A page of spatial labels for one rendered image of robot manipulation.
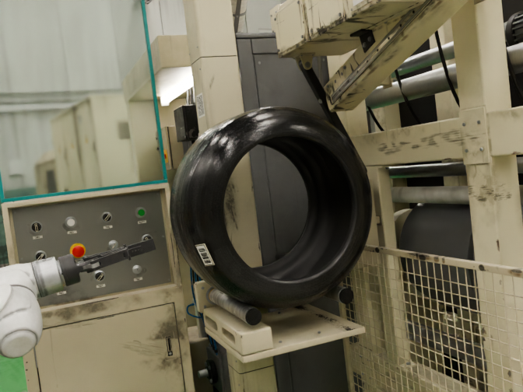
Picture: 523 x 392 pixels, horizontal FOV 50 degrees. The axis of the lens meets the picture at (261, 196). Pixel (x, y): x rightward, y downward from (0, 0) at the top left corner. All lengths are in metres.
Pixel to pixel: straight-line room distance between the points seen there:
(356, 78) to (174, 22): 10.52
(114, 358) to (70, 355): 0.15
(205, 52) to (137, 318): 0.93
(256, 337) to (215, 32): 0.97
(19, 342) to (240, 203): 0.86
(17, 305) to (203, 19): 1.06
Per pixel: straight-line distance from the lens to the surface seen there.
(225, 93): 1.87
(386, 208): 2.05
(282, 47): 1.90
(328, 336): 1.62
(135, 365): 2.10
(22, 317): 1.29
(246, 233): 1.87
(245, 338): 1.51
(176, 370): 2.14
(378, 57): 1.67
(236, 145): 1.45
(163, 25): 12.06
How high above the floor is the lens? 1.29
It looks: 3 degrees down
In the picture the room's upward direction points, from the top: 7 degrees counter-clockwise
